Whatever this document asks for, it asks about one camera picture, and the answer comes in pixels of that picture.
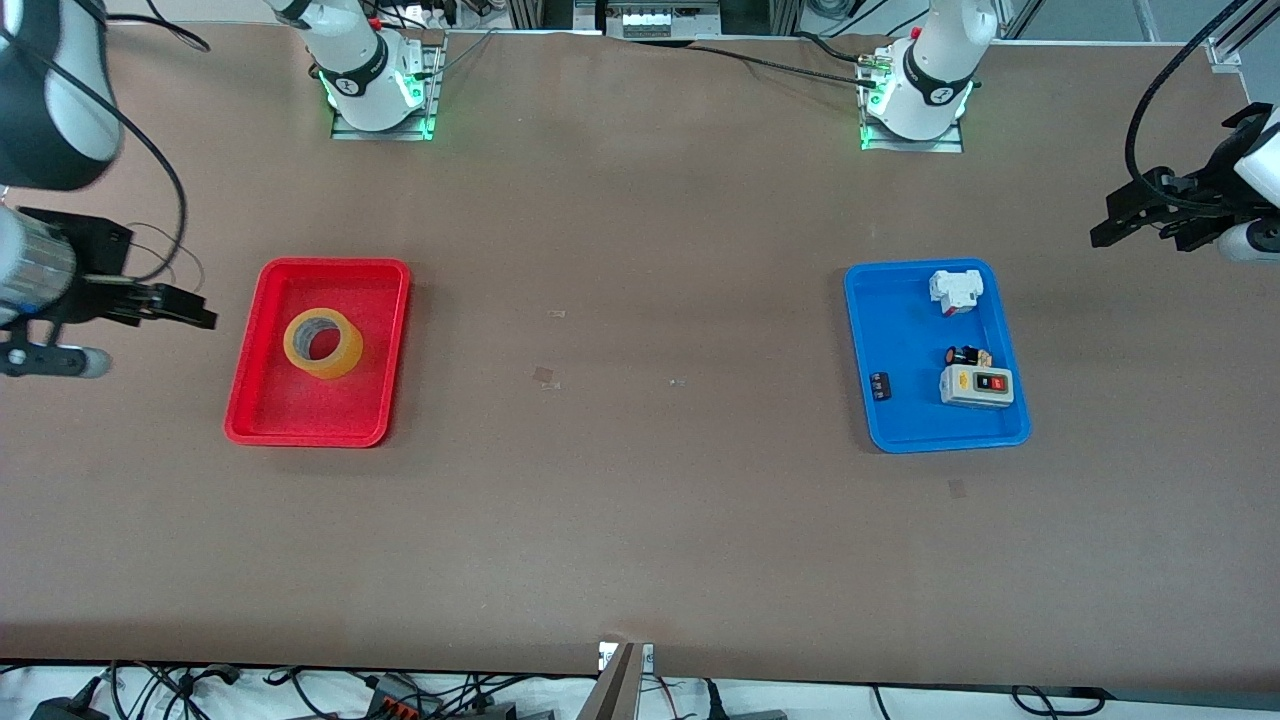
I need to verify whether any yellow clear tape roll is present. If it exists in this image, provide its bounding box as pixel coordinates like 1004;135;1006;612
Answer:
283;307;366;381

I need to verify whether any right gripper grey tipped bar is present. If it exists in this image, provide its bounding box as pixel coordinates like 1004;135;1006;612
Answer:
0;343;112;380

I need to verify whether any red plastic tray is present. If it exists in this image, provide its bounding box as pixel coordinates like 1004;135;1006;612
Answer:
224;257;412;448

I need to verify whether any aluminium corner profile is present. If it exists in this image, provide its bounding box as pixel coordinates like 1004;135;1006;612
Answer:
1205;0;1280;69

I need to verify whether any white circuit breaker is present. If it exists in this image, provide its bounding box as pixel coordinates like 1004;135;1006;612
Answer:
929;268;984;317

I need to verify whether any blue plastic tray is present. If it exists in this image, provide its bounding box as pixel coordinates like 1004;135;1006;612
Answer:
845;258;1032;455

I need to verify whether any black power adapter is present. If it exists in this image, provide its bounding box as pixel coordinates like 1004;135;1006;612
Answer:
28;676;113;720

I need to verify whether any orange black connector block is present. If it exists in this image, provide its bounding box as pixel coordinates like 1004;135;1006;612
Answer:
363;674;447;720

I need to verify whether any grey power strip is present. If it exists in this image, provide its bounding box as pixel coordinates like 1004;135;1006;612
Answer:
618;4;723;40

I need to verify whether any black plug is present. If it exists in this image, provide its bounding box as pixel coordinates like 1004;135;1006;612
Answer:
700;680;793;720

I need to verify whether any thin black right gripper wire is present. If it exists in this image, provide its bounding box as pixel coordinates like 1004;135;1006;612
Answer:
128;221;207;293

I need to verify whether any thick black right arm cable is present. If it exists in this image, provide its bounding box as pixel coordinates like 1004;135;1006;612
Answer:
0;20;189;284

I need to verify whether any grey on off switch box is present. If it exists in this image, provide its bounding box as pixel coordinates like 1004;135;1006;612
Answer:
940;365;1015;409

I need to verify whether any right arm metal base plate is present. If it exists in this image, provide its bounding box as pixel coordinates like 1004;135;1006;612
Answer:
329;28;448;142

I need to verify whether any black cable on table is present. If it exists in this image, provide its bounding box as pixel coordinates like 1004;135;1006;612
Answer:
685;42;866;89

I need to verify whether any aluminium frame rack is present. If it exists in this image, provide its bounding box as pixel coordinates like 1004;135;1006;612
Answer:
505;0;803;41

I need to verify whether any black looped floor cable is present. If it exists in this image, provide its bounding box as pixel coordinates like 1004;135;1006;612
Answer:
1008;684;1113;718

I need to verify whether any metal camera stand bracket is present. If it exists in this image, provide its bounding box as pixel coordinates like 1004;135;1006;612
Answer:
578;640;657;720

